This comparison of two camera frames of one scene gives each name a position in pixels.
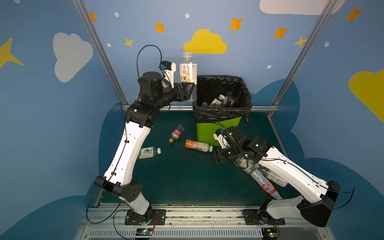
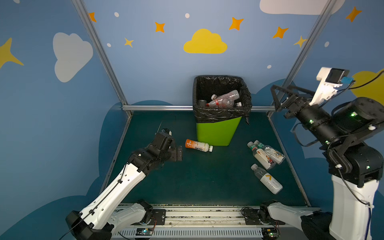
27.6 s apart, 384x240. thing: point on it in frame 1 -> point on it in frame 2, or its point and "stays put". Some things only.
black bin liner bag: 210,87 stays put
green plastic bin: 206,131 stays put
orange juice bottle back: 191,144 stays put
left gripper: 183,91 -> 175,153
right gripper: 222,153 -> 289,104
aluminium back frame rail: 191,107 stays put
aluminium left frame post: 100,51 stays put
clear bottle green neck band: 247,165 -> 267,179
